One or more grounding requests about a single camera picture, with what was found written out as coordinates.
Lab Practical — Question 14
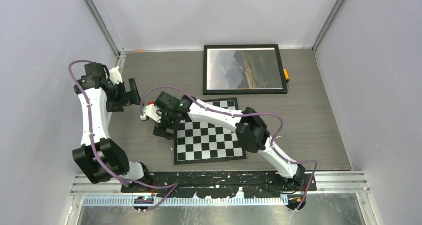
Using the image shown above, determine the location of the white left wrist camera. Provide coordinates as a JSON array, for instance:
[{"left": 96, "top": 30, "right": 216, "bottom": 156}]
[{"left": 109, "top": 66, "right": 123, "bottom": 85}]

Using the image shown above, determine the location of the black white checkerboard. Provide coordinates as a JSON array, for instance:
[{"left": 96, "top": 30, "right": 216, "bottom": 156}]
[{"left": 165, "top": 97, "right": 247, "bottom": 165}]

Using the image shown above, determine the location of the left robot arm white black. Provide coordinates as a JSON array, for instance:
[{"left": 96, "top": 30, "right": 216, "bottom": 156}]
[{"left": 70, "top": 60, "right": 153, "bottom": 192}]

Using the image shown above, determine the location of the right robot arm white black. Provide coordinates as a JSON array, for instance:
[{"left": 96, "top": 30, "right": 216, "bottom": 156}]
[{"left": 141, "top": 92, "right": 305, "bottom": 191}]

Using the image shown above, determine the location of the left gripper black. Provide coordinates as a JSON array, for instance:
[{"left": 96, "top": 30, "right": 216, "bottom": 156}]
[{"left": 106, "top": 78, "right": 143, "bottom": 113}]

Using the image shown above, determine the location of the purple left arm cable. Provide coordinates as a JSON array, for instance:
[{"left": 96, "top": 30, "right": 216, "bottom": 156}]
[{"left": 68, "top": 60, "right": 179, "bottom": 212}]

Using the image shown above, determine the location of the orange handled screwdriver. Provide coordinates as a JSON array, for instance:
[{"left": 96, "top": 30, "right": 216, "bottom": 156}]
[{"left": 283, "top": 68, "right": 291, "bottom": 89}]

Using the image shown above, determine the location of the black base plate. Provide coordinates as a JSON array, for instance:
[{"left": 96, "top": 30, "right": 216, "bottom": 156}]
[{"left": 120, "top": 170, "right": 317, "bottom": 200}]

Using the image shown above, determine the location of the black picture frame with photo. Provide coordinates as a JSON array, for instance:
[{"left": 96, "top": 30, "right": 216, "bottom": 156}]
[{"left": 202, "top": 44, "right": 288, "bottom": 95}]

